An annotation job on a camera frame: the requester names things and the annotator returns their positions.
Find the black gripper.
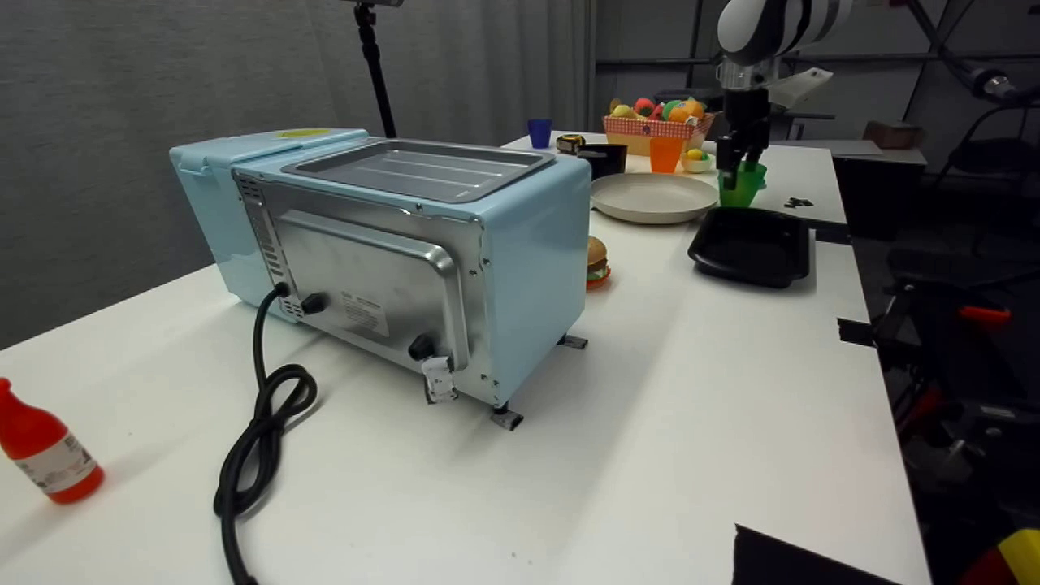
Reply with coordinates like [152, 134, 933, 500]
[715, 89, 776, 183]

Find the green plastic cup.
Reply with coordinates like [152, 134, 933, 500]
[715, 159, 771, 210]

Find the orange plastic cup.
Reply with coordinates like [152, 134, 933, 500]
[646, 119, 693, 178]

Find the beige round plate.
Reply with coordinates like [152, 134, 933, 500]
[589, 172, 722, 226]

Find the black ridged tray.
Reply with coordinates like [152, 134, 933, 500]
[685, 204, 815, 291]

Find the toy fruit basket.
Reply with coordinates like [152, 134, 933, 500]
[603, 93, 717, 161]

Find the cardboard box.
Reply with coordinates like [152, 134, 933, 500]
[863, 117, 928, 153]

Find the toy burger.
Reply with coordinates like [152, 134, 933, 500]
[585, 235, 616, 291]

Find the black chair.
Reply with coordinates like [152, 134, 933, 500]
[937, 102, 1040, 200]

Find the light blue toaster oven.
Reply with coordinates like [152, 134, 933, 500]
[170, 123, 595, 417]

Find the black tripod stand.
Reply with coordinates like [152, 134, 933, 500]
[347, 0, 403, 140]

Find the red bottle with label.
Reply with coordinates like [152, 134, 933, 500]
[0, 375, 109, 507]

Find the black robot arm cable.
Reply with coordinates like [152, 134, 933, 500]
[895, 0, 1040, 107]

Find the red handled tool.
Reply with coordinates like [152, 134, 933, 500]
[956, 302, 1021, 331]

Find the black toaster power cord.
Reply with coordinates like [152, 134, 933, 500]
[213, 281, 324, 585]

